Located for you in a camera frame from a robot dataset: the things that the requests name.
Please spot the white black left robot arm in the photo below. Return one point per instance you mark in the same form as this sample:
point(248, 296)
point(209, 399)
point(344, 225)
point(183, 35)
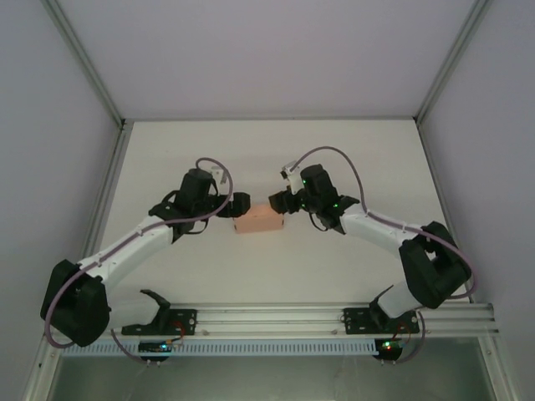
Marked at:
point(75, 301)

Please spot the aluminium table side rail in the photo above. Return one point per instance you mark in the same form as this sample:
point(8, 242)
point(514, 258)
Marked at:
point(434, 175)
point(104, 200)

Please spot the grey lower metal panel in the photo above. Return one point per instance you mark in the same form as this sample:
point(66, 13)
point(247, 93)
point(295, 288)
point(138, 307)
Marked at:
point(267, 378)

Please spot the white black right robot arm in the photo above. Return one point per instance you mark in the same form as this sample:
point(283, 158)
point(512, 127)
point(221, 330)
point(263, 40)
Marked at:
point(434, 267)

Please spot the aluminium frame post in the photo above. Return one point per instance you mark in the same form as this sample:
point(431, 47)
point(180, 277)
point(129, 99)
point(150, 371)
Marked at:
point(455, 62)
point(83, 62)

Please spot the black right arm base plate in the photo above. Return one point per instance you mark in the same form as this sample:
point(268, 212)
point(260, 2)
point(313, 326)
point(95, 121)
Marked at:
point(357, 321)

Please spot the pink cardboard paper box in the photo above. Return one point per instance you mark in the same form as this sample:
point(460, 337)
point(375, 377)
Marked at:
point(261, 221)

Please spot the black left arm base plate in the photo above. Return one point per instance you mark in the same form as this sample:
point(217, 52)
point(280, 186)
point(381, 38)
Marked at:
point(184, 321)

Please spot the aluminium mounting rail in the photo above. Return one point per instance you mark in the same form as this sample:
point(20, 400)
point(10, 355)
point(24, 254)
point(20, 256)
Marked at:
point(267, 317)

